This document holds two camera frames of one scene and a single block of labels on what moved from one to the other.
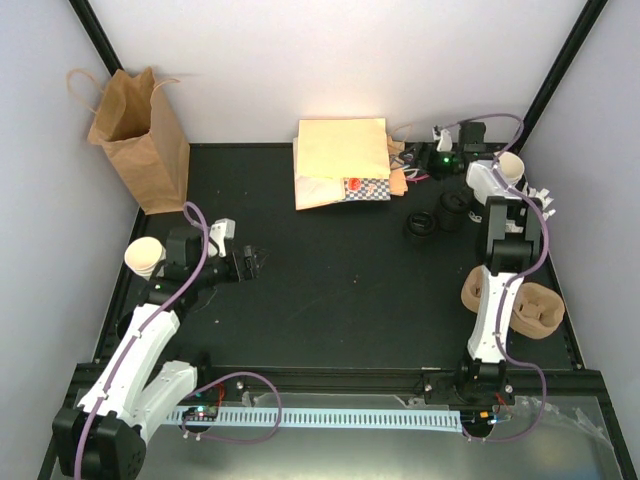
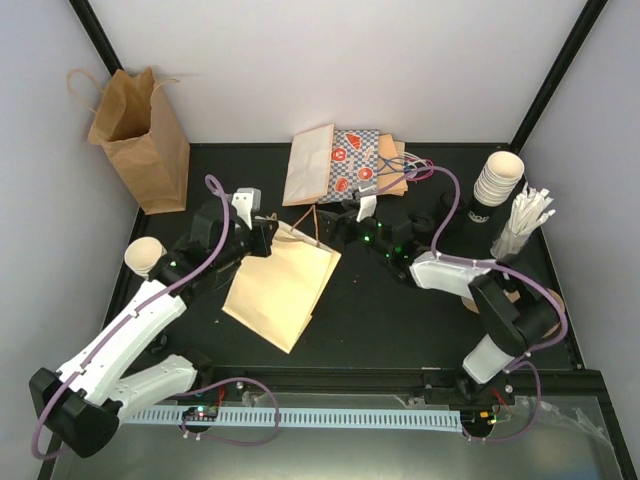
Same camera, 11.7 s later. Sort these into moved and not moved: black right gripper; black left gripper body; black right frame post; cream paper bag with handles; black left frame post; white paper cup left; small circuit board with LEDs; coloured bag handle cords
Moved: cream paper bag with handles; black right gripper; black left gripper body
Not moved: small circuit board with LEDs; coloured bag handle cords; black right frame post; white paper cup left; black left frame post
